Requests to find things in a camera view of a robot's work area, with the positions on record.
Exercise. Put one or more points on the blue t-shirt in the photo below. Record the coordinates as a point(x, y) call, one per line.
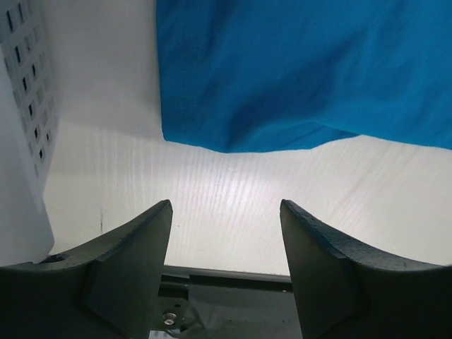
point(261, 76)

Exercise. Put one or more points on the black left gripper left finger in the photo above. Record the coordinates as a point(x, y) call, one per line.
point(105, 288)

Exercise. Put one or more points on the white laundry basket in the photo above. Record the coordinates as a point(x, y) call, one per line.
point(29, 128)

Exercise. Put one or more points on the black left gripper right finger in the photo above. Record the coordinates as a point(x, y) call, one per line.
point(344, 288)

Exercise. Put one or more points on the aluminium table edge rail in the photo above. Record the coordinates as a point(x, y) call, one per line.
point(226, 273)

